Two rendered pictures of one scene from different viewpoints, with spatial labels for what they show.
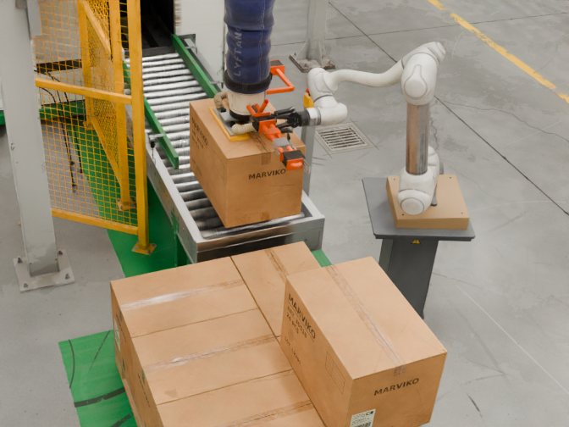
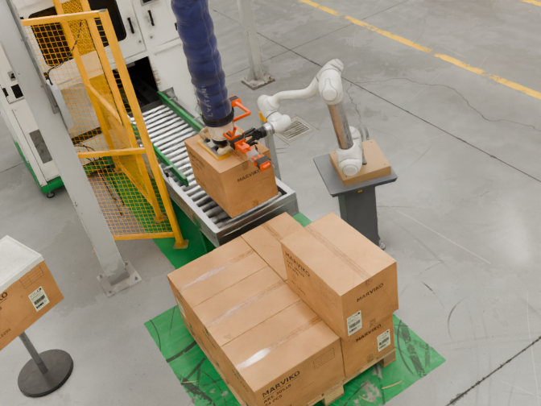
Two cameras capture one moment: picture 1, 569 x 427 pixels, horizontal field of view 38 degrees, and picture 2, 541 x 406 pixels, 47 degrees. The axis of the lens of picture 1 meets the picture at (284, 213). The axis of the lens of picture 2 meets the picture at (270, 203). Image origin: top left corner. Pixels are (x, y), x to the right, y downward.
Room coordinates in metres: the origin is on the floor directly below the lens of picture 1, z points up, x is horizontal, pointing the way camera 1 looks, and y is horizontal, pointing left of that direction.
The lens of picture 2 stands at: (-0.25, -0.04, 3.43)
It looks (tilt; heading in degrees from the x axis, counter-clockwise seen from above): 38 degrees down; 0
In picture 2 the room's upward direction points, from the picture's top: 12 degrees counter-clockwise
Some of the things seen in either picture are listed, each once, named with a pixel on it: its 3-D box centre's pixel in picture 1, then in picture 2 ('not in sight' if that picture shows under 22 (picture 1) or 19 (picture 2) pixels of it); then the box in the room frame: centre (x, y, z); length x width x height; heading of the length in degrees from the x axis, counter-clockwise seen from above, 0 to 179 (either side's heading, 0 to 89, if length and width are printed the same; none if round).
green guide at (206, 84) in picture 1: (214, 88); (196, 122); (4.82, 0.52, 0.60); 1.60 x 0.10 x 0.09; 25
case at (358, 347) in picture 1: (356, 348); (339, 274); (2.39, -0.34, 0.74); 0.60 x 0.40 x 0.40; 26
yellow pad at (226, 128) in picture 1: (228, 119); (212, 146); (3.55, 0.31, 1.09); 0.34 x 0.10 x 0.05; 24
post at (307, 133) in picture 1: (304, 171); (273, 163); (4.06, -0.10, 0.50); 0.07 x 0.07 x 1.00; 25
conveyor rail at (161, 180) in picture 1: (140, 141); (158, 173); (4.25, 0.90, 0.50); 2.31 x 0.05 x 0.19; 25
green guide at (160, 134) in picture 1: (134, 98); (145, 145); (4.59, 1.00, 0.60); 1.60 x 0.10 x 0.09; 25
